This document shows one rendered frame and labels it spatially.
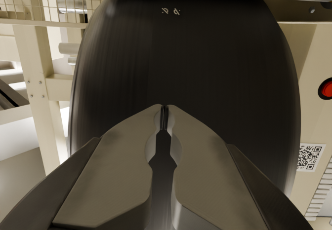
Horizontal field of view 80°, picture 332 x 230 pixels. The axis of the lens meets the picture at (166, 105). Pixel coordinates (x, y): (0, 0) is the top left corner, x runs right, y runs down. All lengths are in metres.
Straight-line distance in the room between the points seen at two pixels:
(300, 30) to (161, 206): 0.39
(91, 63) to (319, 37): 0.38
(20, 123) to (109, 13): 3.64
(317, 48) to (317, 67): 0.04
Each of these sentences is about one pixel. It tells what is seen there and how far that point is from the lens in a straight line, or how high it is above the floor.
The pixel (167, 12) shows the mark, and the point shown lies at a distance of 0.27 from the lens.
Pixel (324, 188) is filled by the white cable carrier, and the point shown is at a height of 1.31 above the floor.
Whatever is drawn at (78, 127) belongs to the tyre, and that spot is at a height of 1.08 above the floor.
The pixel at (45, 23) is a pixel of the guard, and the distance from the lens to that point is 0.88.
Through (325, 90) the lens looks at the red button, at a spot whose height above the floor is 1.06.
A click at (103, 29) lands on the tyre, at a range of 0.27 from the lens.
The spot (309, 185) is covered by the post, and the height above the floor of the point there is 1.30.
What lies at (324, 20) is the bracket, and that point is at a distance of 0.39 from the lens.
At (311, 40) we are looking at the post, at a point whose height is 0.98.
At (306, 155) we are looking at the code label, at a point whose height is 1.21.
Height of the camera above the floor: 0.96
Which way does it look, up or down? 23 degrees up
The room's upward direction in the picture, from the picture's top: 177 degrees counter-clockwise
